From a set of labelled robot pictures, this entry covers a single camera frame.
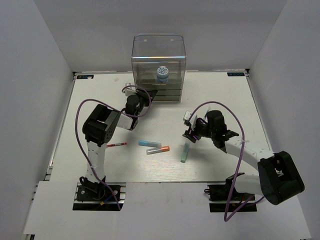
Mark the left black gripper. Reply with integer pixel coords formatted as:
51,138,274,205
134,88,157,117

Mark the blue round tape jar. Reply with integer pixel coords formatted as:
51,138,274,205
156,66,169,84

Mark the orange highlighter marker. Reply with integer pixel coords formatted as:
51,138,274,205
146,145,170,155

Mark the blue highlighter marker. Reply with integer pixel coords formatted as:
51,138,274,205
138,140,162,148

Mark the red pen refill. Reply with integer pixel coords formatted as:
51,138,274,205
106,142,127,148

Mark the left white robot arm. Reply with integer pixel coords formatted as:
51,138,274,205
79,88,158,200

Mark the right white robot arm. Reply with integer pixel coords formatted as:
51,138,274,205
183,110,305,205

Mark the clear acrylic drawer organizer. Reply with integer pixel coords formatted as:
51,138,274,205
131,33,187,102

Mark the right blue corner label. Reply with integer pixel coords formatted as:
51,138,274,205
227,72,245,77

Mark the blue corner label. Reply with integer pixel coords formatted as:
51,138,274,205
227,72,245,77
76,74,94,80

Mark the left blue corner label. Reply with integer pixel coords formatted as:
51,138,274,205
76,74,94,80

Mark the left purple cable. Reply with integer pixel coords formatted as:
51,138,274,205
75,84,154,211

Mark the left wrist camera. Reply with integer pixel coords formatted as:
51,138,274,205
121,83,137,97

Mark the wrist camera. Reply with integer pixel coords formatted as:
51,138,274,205
121,83,137,97
183,107,211,129

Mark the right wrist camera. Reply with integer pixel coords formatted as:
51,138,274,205
183,107,211,129

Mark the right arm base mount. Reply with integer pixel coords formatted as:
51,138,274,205
203,182,257,213

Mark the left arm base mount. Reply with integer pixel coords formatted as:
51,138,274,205
72,182,126,212

